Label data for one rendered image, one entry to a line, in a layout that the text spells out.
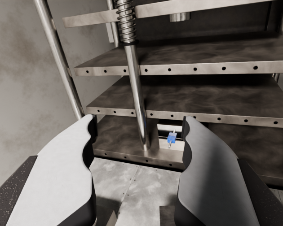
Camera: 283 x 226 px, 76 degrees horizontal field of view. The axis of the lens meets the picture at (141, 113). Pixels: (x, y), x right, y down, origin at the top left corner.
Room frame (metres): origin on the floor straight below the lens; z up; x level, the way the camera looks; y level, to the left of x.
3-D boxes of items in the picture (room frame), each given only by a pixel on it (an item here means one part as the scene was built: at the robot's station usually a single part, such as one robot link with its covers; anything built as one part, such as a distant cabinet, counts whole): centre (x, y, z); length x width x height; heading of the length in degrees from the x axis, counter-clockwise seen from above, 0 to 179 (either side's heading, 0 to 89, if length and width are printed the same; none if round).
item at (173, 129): (1.02, -0.30, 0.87); 0.50 x 0.27 x 0.17; 156
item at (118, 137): (1.11, -0.29, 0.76); 1.30 x 0.84 x 0.06; 66
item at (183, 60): (1.16, -0.31, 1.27); 1.10 x 0.74 x 0.05; 66
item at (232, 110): (1.16, -0.31, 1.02); 1.10 x 0.74 x 0.05; 66
